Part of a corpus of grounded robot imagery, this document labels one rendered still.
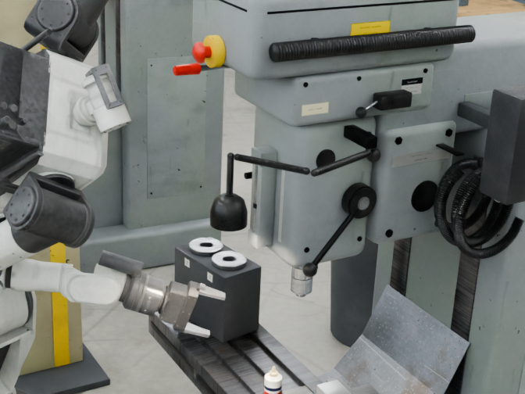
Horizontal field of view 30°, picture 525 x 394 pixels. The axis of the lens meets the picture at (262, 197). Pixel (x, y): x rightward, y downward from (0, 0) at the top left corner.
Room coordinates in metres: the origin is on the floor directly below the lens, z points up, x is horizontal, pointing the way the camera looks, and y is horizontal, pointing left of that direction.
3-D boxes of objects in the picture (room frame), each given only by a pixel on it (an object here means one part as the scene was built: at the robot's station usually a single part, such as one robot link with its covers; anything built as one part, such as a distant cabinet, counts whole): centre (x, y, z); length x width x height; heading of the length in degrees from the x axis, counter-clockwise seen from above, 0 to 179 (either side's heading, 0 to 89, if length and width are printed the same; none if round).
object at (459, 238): (1.88, -0.43, 1.45); 0.18 x 0.16 x 0.21; 121
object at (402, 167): (2.01, -0.26, 1.47); 0.24 x 0.19 x 0.26; 31
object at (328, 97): (1.93, -0.13, 1.68); 0.34 x 0.24 x 0.10; 121
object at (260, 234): (1.85, 0.00, 1.45); 0.04 x 0.04 x 0.21; 31
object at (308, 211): (1.91, -0.10, 1.47); 0.21 x 0.19 x 0.32; 31
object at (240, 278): (2.29, 0.11, 1.00); 0.22 x 0.12 x 0.20; 40
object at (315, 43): (1.80, -0.20, 1.79); 0.45 x 0.04 x 0.04; 121
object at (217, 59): (1.79, 0.10, 1.76); 0.06 x 0.02 x 0.06; 31
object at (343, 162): (1.71, -0.15, 1.58); 0.17 x 0.01 x 0.01; 138
